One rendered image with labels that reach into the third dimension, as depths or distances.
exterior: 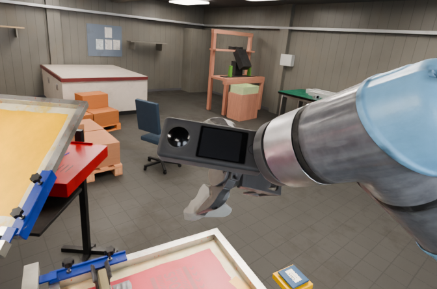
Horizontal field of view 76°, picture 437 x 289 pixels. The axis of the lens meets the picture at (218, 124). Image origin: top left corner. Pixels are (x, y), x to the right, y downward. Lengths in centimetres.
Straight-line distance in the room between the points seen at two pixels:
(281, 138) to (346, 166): 6
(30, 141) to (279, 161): 161
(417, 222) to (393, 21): 688
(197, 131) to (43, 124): 157
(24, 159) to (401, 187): 165
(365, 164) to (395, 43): 683
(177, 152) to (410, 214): 21
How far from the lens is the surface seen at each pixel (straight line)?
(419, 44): 691
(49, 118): 186
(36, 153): 171
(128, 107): 722
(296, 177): 26
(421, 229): 28
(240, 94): 706
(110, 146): 413
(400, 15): 709
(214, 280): 141
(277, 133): 26
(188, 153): 30
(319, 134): 23
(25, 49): 905
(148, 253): 147
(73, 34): 923
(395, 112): 20
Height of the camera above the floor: 197
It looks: 17 degrees down
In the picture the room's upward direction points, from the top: 5 degrees clockwise
